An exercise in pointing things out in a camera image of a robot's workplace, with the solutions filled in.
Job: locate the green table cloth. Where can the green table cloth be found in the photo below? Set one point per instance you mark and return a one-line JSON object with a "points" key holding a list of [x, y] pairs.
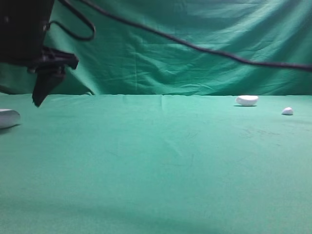
{"points": [[156, 165]]}

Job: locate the green backdrop curtain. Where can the green backdrop curtain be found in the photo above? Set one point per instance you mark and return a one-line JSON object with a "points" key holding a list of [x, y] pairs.
{"points": [[125, 60]]}

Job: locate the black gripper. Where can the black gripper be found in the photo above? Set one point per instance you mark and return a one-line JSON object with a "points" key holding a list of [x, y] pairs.
{"points": [[23, 27]]}

